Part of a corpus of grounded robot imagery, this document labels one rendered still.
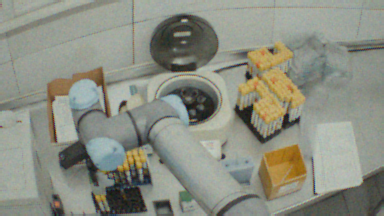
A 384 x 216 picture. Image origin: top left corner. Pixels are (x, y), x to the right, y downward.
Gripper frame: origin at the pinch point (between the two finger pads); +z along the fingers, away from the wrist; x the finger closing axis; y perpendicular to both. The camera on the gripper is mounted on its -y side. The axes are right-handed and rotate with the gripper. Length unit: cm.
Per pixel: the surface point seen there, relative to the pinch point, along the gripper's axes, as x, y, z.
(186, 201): -0.3, 24.9, 15.5
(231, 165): 7.9, 39.3, 11.9
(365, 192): 23, 146, 109
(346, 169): -1, 84, 20
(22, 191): -8.4, -24.9, -7.8
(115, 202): 3.6, 3.5, 19.7
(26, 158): 3.2, -22.4, -7.9
